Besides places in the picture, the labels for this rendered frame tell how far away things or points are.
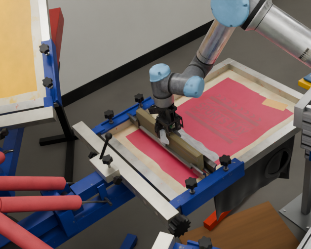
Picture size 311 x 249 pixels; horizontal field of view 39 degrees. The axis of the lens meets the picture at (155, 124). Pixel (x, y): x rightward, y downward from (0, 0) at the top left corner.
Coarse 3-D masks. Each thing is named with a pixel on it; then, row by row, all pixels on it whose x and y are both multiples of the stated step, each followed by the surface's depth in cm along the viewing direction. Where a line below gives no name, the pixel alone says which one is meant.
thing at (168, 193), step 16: (224, 64) 220; (240, 64) 217; (208, 80) 217; (256, 80) 208; (272, 80) 204; (176, 96) 208; (288, 96) 195; (112, 128) 194; (288, 128) 177; (112, 144) 186; (272, 144) 172; (128, 160) 177; (240, 160) 168; (256, 160) 170; (144, 176) 169; (160, 192) 162
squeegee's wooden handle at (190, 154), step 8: (136, 112) 190; (144, 112) 188; (144, 120) 186; (152, 120) 183; (152, 128) 184; (168, 136) 174; (176, 136) 173; (168, 144) 177; (176, 144) 171; (184, 144) 168; (176, 152) 175; (184, 152) 169; (192, 152) 164; (192, 160) 166; (200, 160) 164; (200, 168) 167
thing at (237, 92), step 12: (216, 84) 213; (228, 84) 212; (240, 84) 210; (204, 96) 208; (228, 96) 205; (240, 96) 203; (252, 96) 202; (180, 108) 203; (180, 120) 197; (192, 120) 196; (132, 132) 195; (144, 132) 194; (192, 132) 189; (144, 144) 188; (156, 144) 187; (156, 156) 181
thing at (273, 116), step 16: (256, 96) 202; (256, 112) 193; (272, 112) 192; (288, 112) 190; (256, 128) 185; (208, 144) 182; (224, 144) 181; (240, 144) 179; (160, 160) 179; (176, 160) 178; (176, 176) 171; (192, 176) 170
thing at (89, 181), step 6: (90, 174) 166; (96, 174) 166; (84, 180) 164; (90, 180) 164; (96, 180) 163; (102, 180) 163; (72, 186) 163; (78, 186) 162; (84, 186) 162; (90, 186) 162; (96, 186) 163; (108, 186) 167; (78, 192) 160; (84, 192) 161; (90, 192) 163; (96, 192) 164; (84, 198) 162
